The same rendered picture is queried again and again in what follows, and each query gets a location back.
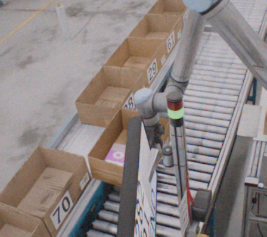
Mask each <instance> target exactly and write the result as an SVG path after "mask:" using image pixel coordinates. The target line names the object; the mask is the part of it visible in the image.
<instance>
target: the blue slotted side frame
mask: <svg viewBox="0 0 267 237"><path fill-rule="evenodd" d="M174 62H175V61H174ZM174 62H173V64H172V65H171V67H170V69H169V71H168V72H167V74H166V76H165V77H164V79H163V81H162V82H161V83H160V85H159V87H158V89H157V90H156V92H155V93H163V92H164V90H165V88H164V82H165V80H166V79H167V77H168V76H169V79H170V75H171V72H172V70H173V65H174ZM113 186H115V185H112V184H111V183H107V182H104V181H101V183H100V185H99V187H98V188H97V190H96V191H95V193H94V195H93V196H92V198H91V200H90V202H89V203H88V205H87V206H86V208H85V210H84V211H83V213H82V215H81V216H80V217H79V219H78V221H77V222H76V224H75V226H74V228H73V229H72V232H71V233H70V235H69V236H68V237H73V235H75V237H77V236H78V237H88V235H87V234H86V233H87V232H89V230H90V229H93V230H96V229H95V228H94V225H93V224H92V222H95V221H96V220H102V219H100V218H99V214H97V213H98V212H100V210H106V209H105V208H104V205H103V203H105V202H106V201H107V200H109V201H112V200H111V199H110V197H109V194H111V193H112V192H116V191H115V190H114V187H113ZM105 188H106V191H105ZM100 197H101V200H100ZM95 207H96V209H95ZM106 211H107V210H106ZM89 216H90V219H89ZM83 226H84V227H85V228H83Z"/></svg>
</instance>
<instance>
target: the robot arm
mask: <svg viewBox="0 0 267 237"><path fill-rule="evenodd" d="M183 2H184V4H185V6H186V7H187V8H188V11H187V15H186V20H185V24H184V28H183V31H182V35H181V40H180V43H179V47H178V51H177V54H176V58H175V62H174V65H173V70H172V72H171V75H170V79H169V82H168V84H167V86H166V89H165V90H164V92H163V93H153V91H152V90H151V89H149V88H144V89H140V90H139V91H137V92H136V93H135V95H134V100H135V104H136V108H137V110H138V114H139V116H140V115H142V119H143V121H144V125H145V126H146V130H147V135H148V139H149V142H150V147H151V148H152V147H155V145H157V148H159V151H160V154H161V153H162V147H163V145H164V141H163V140H162V139H161V136H162V133H163V135H164V133H165V129H164V131H163V128H164V125H163V124H160V123H159V115H158V113H168V109H167V99H166V95H167V94H168V93H169V92H173V91H177V92H180V93H182V94H183V103H184V93H185V91H186V89H187V87H188V85H189V79H190V74H191V71H192V68H193V65H194V61H195V57H196V55H197V51H198V46H199V43H200V40H201V36H202V34H203V30H204V27H205V24H206V21H208V22H209V24H210V25H211V26H212V27H213V28H214V29H215V30H216V32H217V33H218V34H219V35H220V37H221V38H222V39H223V40H224V42H225V43H226V44H227V45H228V46H229V47H230V48H231V50H232V51H233V52H234V53H235V54H236V56H237V57H238V58H239V59H240V60H241V61H242V63H243V64H244V65H245V66H246V68H247V69H248V70H249V71H250V72H251V74H252V75H254V77H255V78H256V79H257V81H258V82H259V83H260V84H261V85H262V86H263V87H264V88H265V90H266V91H267V45H266V44H265V43H264V41H263V40H262V39H261V38H260V37H259V35H258V34H257V33H256V32H255V31H254V30H253V28H252V27H251V26H250V25H249V24H248V22H247V21H246V19H245V18H244V17H243V16H242V15H241V13H240V12H239V11H238V10H237V9H236V7H235V6H234V5H233V3H232V2H231V1H230V0H183ZM160 126H161V127H160Z"/></svg>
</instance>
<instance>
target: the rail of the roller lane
mask: <svg viewBox="0 0 267 237"><path fill-rule="evenodd" d="M266 31H267V10H266V14H265V17H264V19H263V23H262V26H261V30H260V35H259V37H260V38H261V39H262V40H263V41H264V40H265V34H266ZM252 80H253V75H252V74H251V72H250V71H249V70H247V74H246V78H245V81H244V84H243V87H242V90H241V93H240V96H239V99H238V102H237V106H236V108H235V111H234V114H233V116H232V120H231V123H230V125H229V129H228V133H227V135H226V138H225V142H224V144H223V147H222V150H221V153H220V156H219V159H218V162H217V163H216V167H215V170H214V172H213V176H212V179H211V181H210V184H209V187H208V189H209V190H212V199H211V202H210V206H209V210H208V212H207V217H206V221H205V222H200V223H199V227H200V231H199V233H200V232H202V230H203V226H204V224H206V223H207V222H208V219H209V216H210V213H211V210H212V207H213V203H214V200H215V197H216V194H217V192H218V189H219V186H220V184H221V180H222V176H223V173H224V170H225V167H226V163H227V161H228V157H229V155H230V153H231V149H232V146H233V143H234V139H235V136H236V134H237V129H238V126H239V124H240V119H241V115H242V111H243V107H244V104H246V101H247V97H248V94H249V91H250V85H251V83H252ZM205 227H206V225H205ZM205 227H204V229H205ZM203 232H204V230H203Z"/></svg>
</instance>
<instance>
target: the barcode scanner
mask: <svg viewBox="0 0 267 237"><path fill-rule="evenodd" d="M211 199H212V190H209V189H204V188H199V189H198V191H197V193H196V194H195V197H194V201H193V206H191V212H192V214H193V215H194V216H198V217H200V218H201V221H200V222H205V221H206V217H207V212H208V210H209V206H210V202H211ZM198 222H199V221H198Z"/></svg>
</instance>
